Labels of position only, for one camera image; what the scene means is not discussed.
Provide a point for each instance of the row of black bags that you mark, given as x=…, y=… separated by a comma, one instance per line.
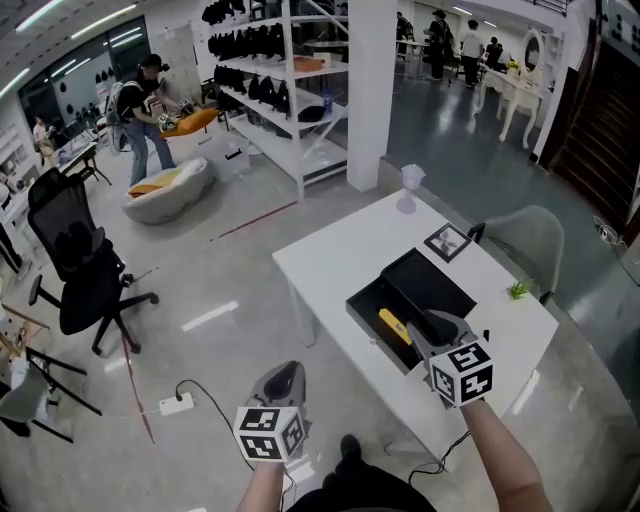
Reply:
x=250, y=50

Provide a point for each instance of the grey shell chair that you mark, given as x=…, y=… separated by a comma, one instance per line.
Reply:
x=530, y=235

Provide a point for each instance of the small green potted plant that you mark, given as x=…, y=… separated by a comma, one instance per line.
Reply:
x=519, y=290

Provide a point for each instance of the person's left forearm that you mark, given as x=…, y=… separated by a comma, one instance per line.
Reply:
x=262, y=487

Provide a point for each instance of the white metal shelf rack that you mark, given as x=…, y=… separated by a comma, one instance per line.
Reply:
x=292, y=100

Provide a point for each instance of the yellow object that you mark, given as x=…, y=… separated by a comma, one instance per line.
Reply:
x=392, y=325

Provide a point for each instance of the grey beanbag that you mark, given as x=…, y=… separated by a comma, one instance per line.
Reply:
x=175, y=200

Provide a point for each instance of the clear wine glass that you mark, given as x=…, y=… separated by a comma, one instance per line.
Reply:
x=407, y=202

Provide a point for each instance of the person's right forearm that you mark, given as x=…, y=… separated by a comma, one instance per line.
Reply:
x=505, y=460

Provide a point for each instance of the black picture frame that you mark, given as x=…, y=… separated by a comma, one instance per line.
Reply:
x=447, y=242

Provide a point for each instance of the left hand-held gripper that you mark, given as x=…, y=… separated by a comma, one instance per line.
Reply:
x=270, y=435

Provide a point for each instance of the person's black shoe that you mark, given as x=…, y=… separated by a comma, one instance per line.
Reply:
x=350, y=447

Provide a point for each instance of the blue bottle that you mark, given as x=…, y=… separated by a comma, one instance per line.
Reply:
x=328, y=101

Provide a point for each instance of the black office chair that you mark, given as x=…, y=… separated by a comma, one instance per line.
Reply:
x=75, y=250

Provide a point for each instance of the white container with black handle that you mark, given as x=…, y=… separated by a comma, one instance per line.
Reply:
x=225, y=160

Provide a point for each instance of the white power strip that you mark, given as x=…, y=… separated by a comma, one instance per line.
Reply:
x=176, y=404

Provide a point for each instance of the person's black trousers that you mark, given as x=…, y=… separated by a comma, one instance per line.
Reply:
x=365, y=492

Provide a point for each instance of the orange cushion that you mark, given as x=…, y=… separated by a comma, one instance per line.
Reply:
x=192, y=122

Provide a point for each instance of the black box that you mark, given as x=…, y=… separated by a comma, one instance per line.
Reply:
x=430, y=285

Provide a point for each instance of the black cap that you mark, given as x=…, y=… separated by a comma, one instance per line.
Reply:
x=312, y=115

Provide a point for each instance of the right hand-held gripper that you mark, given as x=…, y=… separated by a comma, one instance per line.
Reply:
x=460, y=375

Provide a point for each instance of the white vanity table with mirror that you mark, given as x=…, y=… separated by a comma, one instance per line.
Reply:
x=517, y=95

